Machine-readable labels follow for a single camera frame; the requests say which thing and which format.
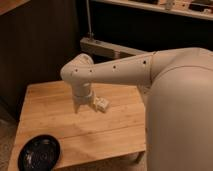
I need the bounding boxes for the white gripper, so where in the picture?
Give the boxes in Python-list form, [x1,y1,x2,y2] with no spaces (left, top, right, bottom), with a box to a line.
[73,91,97,114]

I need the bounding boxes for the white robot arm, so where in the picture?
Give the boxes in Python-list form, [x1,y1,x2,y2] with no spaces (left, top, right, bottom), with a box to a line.
[60,47,213,171]

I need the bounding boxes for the black ceramic bowl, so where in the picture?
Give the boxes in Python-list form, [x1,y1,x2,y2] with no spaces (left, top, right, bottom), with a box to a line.
[17,135,60,171]

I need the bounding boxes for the wooden table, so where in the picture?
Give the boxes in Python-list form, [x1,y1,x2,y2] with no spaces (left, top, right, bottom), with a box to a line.
[8,81,146,171]

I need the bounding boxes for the metal pole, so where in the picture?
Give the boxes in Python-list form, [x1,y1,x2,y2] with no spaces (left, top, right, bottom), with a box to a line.
[86,0,94,40]

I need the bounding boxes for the wooden shelf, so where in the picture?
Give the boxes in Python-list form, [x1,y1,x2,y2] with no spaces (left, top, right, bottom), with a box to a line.
[93,0,213,21]

